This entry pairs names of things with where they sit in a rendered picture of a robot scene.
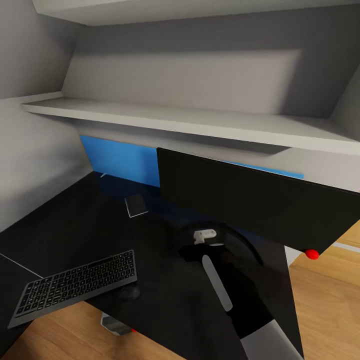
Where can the door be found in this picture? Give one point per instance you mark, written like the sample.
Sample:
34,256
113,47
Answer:
340,261

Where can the monitor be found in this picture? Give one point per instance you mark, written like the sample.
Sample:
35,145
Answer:
304,215

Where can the keyboard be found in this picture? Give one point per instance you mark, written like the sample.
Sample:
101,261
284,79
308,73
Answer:
47,295

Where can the bookcase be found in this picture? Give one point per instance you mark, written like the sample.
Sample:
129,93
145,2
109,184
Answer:
340,133

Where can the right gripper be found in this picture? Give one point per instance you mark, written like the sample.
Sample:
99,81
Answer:
190,253

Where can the notebook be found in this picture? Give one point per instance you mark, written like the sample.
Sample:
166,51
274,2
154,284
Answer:
135,205

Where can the mouse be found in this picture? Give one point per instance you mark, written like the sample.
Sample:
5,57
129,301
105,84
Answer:
130,292

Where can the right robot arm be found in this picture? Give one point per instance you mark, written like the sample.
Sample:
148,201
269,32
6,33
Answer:
261,336

